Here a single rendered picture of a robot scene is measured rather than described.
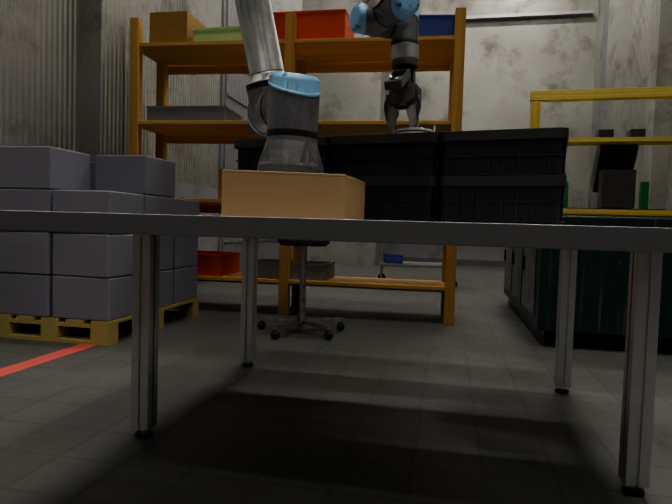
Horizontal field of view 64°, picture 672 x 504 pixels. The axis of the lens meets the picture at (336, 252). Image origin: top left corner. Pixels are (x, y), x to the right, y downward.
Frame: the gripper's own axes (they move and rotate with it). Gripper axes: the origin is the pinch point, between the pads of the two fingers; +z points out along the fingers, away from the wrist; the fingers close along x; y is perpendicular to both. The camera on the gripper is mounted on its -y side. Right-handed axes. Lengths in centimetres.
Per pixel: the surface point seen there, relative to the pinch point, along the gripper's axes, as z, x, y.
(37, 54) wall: -93, 286, 121
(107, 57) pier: -105, 277, 173
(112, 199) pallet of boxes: 9, 185, 84
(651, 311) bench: 47, -62, 16
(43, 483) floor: 92, 83, -44
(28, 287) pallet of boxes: 58, 236, 73
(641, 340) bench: 54, -60, 15
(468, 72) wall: -291, 128, 951
